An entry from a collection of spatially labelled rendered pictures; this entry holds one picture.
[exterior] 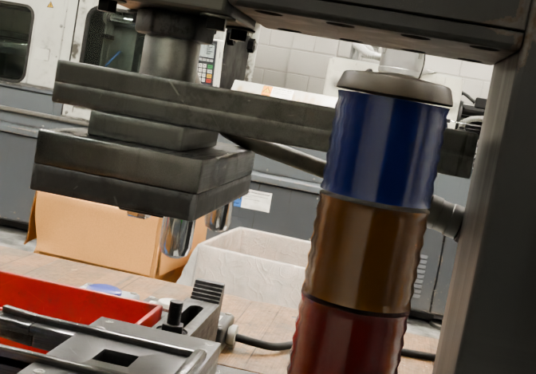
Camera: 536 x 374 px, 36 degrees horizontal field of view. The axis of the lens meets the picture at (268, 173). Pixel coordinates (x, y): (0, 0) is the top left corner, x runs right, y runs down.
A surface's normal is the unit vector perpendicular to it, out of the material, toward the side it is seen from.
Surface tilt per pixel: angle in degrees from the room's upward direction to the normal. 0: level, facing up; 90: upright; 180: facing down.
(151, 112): 90
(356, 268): 76
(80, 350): 0
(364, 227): 104
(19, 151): 90
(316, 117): 90
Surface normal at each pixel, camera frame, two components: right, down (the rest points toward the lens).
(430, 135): 0.65, -0.06
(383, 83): -0.30, -0.29
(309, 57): -0.22, 0.06
